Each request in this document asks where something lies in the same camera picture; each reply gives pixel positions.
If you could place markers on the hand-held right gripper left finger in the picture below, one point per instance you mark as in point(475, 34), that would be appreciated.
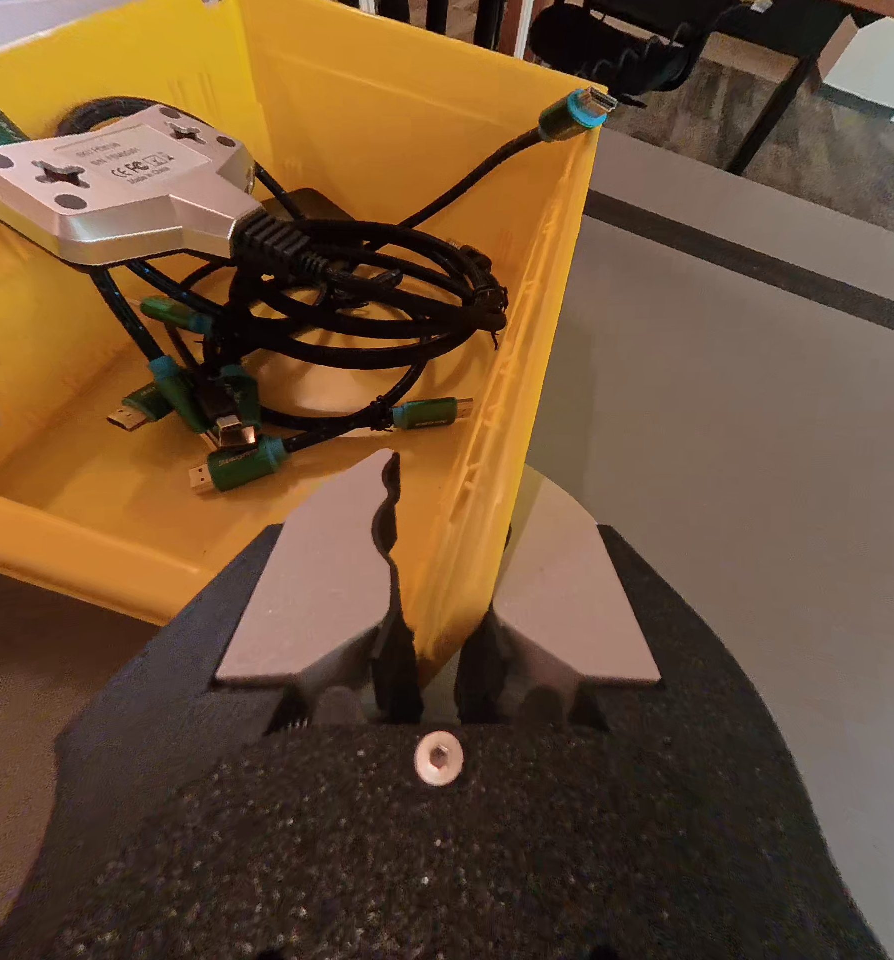
point(319, 592)

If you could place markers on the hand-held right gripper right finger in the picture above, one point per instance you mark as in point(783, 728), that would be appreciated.
point(574, 600)

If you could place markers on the yellow plastic bin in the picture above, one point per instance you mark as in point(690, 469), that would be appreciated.
point(417, 112)

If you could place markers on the black office chair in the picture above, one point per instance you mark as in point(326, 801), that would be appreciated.
point(612, 37)

